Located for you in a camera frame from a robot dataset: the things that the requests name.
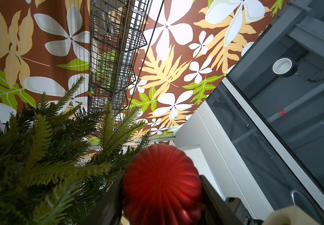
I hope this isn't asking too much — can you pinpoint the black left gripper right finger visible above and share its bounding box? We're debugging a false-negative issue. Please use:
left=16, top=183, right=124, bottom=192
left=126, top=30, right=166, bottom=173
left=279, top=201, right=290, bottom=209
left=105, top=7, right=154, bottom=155
left=199, top=175, right=243, bottom=225

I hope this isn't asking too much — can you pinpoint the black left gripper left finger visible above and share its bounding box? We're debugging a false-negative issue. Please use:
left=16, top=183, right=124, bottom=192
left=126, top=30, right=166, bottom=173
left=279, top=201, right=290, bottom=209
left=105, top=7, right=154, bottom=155
left=84, top=174, right=123, bottom=225

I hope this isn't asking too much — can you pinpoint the dark red ribbed ball ornament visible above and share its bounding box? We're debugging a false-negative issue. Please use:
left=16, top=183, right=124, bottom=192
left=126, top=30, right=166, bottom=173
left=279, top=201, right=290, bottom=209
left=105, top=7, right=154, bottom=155
left=122, top=144, right=204, bottom=225

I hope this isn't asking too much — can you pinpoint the small green christmas tree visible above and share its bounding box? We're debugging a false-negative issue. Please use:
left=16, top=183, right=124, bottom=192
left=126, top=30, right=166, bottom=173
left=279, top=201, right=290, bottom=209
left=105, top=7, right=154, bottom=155
left=0, top=78, right=149, bottom=225

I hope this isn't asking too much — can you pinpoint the ceiling spot lamp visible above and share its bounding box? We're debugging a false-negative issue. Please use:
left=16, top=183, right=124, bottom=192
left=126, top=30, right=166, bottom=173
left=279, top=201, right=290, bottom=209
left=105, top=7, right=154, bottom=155
left=272, top=57, right=299, bottom=78

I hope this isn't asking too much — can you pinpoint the black wire wall basket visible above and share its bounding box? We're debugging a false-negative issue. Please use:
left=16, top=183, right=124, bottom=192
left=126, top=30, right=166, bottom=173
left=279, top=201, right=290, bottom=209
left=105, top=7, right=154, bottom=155
left=88, top=1, right=153, bottom=115

